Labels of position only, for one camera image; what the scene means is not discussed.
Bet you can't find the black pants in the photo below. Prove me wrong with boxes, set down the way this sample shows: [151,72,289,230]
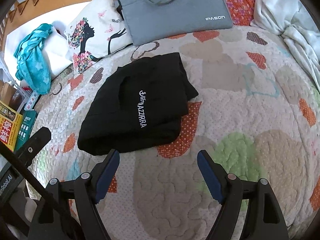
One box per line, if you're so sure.
[77,53,198,155]

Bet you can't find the green book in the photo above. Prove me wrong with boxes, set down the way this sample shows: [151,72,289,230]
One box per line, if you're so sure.
[14,110,37,152]

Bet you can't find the teal star fabric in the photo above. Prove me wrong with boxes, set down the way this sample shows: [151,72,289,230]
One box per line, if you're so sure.
[14,23,53,95]

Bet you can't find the white printed lady pillow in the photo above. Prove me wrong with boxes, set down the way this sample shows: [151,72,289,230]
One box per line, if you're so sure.
[64,0,132,74]

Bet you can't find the grey laptop bag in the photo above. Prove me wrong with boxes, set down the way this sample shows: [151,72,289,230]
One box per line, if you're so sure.
[118,0,233,46]

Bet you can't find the white crumpled blanket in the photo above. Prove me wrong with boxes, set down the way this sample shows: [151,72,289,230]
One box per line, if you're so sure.
[251,0,319,88]

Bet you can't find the black cable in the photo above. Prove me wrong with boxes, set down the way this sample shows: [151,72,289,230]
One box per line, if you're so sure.
[0,142,89,240]

